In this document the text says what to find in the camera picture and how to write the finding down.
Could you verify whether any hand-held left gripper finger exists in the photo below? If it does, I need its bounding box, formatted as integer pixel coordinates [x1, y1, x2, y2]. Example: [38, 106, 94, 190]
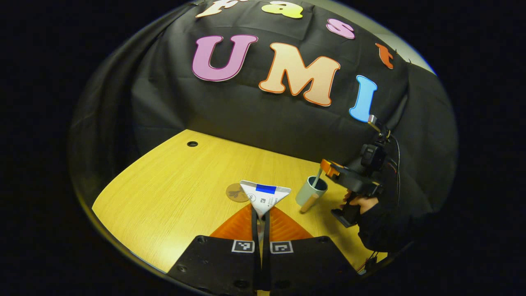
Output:
[168, 204, 263, 294]
[263, 206, 358, 293]

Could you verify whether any pale green cup wooden handle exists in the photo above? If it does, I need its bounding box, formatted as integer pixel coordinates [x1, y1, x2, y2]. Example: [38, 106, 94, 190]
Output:
[295, 176, 328, 213]

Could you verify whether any white toothpaste tube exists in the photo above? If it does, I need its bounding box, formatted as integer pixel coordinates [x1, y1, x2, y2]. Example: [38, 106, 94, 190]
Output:
[240, 180, 291, 220]

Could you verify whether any round brown coaster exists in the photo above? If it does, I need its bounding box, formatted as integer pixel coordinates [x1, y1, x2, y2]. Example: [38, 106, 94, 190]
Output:
[226, 183, 250, 203]

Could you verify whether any black backdrop cloth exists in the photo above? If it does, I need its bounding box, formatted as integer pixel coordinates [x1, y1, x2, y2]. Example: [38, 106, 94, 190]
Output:
[69, 0, 459, 247]

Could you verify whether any red and black cable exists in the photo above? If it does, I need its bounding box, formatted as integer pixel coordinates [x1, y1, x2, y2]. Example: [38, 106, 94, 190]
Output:
[357, 250, 379, 273]

